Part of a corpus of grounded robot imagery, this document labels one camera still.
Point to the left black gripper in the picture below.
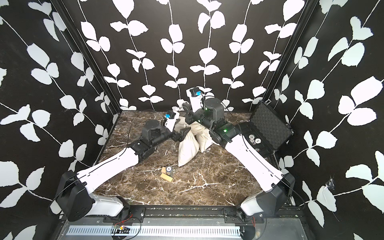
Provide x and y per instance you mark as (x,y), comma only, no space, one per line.
(180,136)

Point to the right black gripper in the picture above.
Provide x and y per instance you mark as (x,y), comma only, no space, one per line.
(187,108)

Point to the cream cloth bag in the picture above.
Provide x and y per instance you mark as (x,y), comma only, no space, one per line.
(189,147)
(202,135)

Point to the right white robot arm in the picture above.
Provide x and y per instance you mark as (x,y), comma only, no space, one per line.
(276,186)

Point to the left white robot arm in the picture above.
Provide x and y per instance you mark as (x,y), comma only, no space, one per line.
(75,195)

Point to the small grey metal cylinder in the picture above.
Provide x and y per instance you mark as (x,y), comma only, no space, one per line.
(169,171)

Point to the wooden rectangular block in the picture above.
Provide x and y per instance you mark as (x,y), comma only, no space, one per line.
(166,177)

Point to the open black foam case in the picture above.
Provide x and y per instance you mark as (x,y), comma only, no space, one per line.
(266,131)

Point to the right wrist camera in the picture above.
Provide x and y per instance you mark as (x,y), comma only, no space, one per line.
(195,95)

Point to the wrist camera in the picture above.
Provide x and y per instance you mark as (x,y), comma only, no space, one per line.
(171,118)
(195,95)

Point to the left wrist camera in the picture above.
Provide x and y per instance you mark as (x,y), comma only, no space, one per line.
(171,118)

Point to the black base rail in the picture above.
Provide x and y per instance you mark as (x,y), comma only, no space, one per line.
(229,214)

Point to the white slotted cable duct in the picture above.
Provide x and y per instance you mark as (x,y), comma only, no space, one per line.
(156,231)

